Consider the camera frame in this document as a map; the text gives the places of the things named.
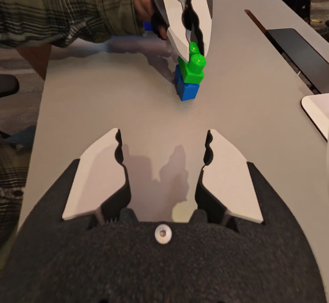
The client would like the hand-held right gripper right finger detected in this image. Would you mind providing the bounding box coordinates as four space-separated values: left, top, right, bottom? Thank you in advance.
194 129 264 226

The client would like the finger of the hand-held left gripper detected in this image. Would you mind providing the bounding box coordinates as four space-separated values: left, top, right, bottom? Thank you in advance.
189 0 213 57
163 0 193 62

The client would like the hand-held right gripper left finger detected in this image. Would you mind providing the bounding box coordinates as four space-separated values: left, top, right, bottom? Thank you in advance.
61 128 132 225

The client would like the green mega block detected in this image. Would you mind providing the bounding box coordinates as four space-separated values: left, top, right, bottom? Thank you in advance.
177 41 207 84

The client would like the blue mega block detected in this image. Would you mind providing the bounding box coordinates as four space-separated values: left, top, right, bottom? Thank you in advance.
174 65 200 102

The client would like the person's left forearm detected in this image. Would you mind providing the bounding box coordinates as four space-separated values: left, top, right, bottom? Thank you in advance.
0 0 144 49

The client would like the person's left hand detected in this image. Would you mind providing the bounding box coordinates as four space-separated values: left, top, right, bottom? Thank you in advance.
133 0 169 40

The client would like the person's plaid shirt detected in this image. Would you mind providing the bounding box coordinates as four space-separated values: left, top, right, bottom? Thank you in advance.
0 138 34 265

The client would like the black flat panel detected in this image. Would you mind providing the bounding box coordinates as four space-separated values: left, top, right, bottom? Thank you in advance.
266 28 329 94

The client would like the white printed instruction board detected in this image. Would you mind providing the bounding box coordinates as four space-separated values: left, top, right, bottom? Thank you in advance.
301 94 329 141

